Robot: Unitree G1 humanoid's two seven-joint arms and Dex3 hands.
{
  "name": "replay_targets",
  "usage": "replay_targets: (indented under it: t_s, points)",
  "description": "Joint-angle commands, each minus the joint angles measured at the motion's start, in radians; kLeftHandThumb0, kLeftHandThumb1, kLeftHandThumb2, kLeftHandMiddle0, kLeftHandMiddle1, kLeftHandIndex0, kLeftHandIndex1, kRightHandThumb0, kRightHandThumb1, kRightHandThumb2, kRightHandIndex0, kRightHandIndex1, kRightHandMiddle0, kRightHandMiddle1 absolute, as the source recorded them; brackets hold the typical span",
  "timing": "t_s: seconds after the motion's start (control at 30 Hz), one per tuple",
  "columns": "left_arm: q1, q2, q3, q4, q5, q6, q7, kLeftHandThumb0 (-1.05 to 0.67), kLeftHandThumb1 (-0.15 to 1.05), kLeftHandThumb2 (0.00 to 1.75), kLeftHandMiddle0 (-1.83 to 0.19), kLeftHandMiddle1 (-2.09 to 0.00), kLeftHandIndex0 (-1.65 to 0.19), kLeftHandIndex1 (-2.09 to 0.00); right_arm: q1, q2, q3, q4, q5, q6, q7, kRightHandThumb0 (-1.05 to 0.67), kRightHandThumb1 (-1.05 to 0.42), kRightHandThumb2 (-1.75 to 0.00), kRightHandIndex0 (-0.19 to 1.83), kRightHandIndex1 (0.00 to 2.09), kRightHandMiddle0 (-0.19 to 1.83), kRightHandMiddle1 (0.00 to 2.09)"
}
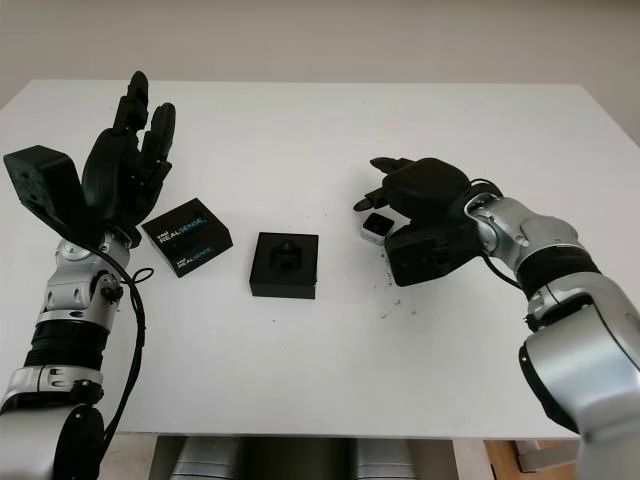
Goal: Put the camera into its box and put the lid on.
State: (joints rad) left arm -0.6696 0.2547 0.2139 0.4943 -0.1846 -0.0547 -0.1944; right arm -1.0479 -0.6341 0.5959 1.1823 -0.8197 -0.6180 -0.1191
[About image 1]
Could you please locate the silver left robot thigh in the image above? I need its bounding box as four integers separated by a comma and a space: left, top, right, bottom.
169, 437, 242, 480

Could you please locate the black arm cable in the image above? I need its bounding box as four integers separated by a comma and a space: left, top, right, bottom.
464, 177, 526, 294
82, 238, 155, 480

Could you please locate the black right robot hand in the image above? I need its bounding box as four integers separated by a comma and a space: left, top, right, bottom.
352, 156, 474, 226

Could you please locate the black camera box base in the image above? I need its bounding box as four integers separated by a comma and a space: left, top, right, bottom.
248, 231, 320, 300

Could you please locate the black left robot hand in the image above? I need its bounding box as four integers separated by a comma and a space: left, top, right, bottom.
81, 70, 177, 246

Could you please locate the small silver depth camera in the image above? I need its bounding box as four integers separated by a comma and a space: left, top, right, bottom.
360, 212, 401, 246

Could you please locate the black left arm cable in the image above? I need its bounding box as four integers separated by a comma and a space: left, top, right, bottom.
82, 238, 155, 480

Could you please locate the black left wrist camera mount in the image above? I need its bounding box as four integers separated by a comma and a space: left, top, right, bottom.
3, 144, 109, 246

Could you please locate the silver right robot thigh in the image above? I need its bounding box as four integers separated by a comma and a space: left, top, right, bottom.
349, 437, 424, 480

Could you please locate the grey metal table foot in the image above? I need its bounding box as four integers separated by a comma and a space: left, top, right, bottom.
517, 439, 551, 469

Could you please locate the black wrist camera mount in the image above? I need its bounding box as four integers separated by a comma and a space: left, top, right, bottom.
387, 219, 476, 288
3, 144, 109, 246

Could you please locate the silver robot thigh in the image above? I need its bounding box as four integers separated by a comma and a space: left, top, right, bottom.
349, 437, 424, 480
169, 437, 242, 480

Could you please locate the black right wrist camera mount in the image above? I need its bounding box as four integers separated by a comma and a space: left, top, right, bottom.
387, 219, 476, 288

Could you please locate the dark robot waist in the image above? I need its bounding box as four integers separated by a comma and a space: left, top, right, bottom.
239, 437, 352, 480

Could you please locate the black RealSense box lid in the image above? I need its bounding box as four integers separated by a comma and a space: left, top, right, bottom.
141, 197, 234, 279

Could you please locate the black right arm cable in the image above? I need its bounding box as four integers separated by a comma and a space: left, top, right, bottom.
464, 177, 526, 294

